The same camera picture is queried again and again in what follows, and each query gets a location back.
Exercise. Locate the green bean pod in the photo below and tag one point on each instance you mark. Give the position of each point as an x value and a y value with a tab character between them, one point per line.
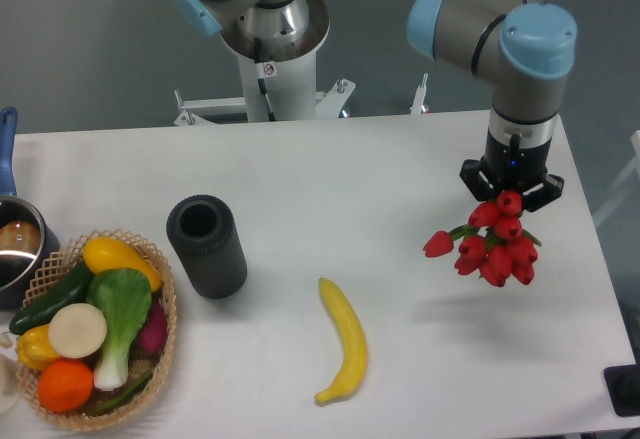
124	396

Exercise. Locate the cream round radish slice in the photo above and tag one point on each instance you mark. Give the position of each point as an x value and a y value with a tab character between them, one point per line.
77	331

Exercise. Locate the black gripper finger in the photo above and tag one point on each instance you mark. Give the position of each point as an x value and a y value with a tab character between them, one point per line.
549	189
478	178

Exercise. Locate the purple sweet potato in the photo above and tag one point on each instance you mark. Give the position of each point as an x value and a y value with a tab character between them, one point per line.
152	336

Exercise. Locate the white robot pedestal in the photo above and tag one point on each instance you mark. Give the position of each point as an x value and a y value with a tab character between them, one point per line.
272	91

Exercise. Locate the red tulip bouquet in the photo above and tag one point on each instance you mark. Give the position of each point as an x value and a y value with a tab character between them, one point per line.
492	242

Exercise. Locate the dark grey ribbed vase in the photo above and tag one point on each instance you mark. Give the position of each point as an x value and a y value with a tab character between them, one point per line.
202	231

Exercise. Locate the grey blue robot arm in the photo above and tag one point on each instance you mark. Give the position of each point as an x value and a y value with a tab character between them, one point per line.
524	48

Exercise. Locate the yellow squash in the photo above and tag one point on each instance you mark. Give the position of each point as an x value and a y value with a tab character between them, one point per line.
105	253

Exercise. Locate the yellow banana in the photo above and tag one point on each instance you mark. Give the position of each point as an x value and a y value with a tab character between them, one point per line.
354	366

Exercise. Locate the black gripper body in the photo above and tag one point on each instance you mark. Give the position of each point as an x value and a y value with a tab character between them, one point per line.
516	153

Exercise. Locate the green bok choy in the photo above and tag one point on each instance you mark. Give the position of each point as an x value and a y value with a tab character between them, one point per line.
123	296

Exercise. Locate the dark green cucumber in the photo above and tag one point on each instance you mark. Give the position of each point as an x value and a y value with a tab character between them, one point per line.
71	289

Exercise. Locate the black device at corner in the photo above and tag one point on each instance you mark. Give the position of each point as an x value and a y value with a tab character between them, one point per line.
623	389

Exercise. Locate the orange fruit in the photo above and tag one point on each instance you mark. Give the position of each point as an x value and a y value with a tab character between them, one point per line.
65	385

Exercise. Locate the white frame right edge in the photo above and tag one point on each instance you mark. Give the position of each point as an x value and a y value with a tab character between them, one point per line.
620	188

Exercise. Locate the white object left edge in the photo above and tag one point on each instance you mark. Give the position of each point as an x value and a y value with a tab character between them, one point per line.
10	392

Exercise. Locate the blue handled pot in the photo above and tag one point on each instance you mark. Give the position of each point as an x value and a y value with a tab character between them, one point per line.
26	239

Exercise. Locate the yellow bell pepper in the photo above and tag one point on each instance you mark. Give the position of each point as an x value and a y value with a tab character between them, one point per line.
34	349

